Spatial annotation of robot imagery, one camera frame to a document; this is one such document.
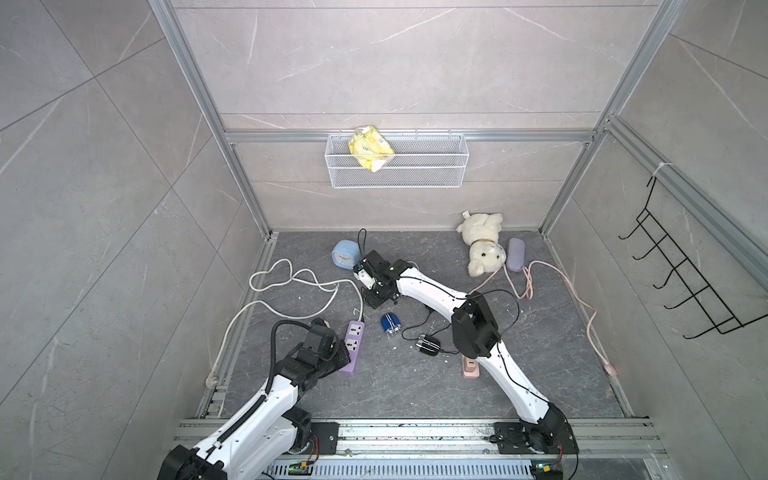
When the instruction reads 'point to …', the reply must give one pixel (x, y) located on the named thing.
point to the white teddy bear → (481, 231)
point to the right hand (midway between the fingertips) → (373, 297)
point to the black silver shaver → (428, 345)
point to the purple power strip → (353, 338)
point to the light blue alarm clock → (346, 254)
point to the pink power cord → (609, 367)
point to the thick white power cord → (270, 275)
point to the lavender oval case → (515, 260)
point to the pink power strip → (470, 368)
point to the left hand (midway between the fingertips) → (351, 347)
